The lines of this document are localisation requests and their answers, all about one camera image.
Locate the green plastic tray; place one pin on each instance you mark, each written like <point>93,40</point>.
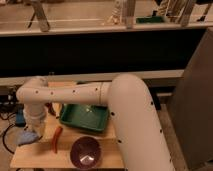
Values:
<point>86,117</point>

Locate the blue box on floor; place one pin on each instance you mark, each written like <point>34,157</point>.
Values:
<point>19,119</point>

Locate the blue sponge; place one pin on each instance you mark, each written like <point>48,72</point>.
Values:
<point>27,138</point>

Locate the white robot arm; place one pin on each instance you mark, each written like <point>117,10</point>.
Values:
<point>137,126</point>

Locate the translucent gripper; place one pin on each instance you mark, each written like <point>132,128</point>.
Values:
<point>38,128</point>

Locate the purple plastic bowl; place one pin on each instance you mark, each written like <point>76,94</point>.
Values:
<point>85,153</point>

